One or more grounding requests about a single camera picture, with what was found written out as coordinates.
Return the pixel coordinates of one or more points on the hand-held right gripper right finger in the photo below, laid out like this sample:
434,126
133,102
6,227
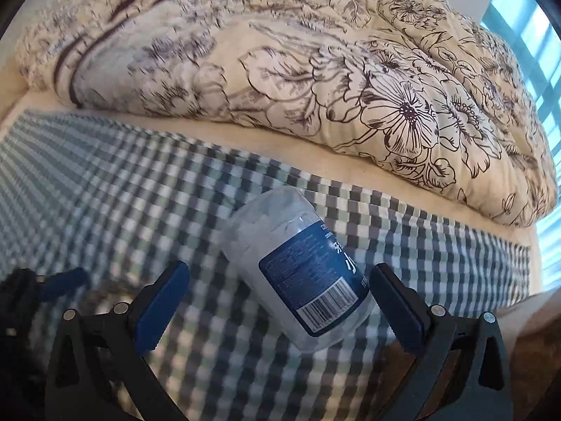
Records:
394,307

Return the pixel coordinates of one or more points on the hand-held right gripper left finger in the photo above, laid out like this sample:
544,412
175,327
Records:
162,307

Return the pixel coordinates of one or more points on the checkered bed sheet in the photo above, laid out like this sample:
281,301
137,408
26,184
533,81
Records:
131,184

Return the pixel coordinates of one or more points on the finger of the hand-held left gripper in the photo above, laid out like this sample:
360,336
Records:
65,280

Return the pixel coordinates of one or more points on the clear bottle with blue label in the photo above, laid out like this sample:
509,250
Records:
285,250

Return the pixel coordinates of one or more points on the blue window curtain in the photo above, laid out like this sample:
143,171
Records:
526,52

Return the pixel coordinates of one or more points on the floral quilt with dark stripes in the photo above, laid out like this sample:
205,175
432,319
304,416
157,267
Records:
307,74

